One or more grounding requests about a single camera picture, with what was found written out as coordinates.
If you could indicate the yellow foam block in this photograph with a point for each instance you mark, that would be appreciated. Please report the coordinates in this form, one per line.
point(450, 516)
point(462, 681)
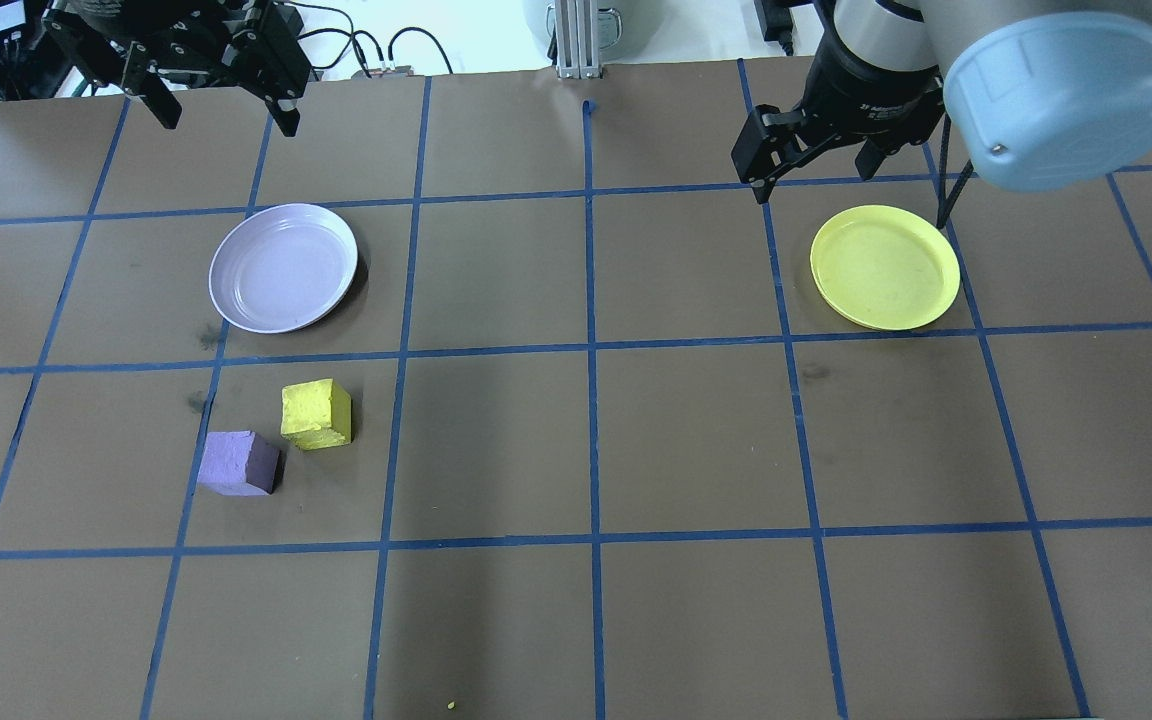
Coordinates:
point(316, 412)

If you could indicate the purple foam block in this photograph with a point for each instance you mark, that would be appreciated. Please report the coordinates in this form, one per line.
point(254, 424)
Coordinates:
point(236, 462)

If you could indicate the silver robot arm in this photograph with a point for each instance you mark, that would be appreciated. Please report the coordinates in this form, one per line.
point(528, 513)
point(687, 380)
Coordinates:
point(1066, 100)

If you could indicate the small metal connector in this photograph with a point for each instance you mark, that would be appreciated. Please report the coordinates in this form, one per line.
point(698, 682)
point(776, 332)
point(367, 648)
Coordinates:
point(391, 71)

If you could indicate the yellow plastic plate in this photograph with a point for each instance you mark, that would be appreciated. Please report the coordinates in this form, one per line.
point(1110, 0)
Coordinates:
point(886, 270)

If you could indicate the black power adapter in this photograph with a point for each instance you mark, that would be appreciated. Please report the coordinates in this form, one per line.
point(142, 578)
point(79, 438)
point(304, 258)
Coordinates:
point(771, 20)

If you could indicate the lavender plastic plate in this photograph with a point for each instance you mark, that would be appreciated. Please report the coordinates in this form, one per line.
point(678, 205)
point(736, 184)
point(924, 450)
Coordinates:
point(281, 270)

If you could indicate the aluminium extrusion post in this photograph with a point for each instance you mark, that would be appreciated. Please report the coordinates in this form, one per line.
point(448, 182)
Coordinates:
point(576, 40)

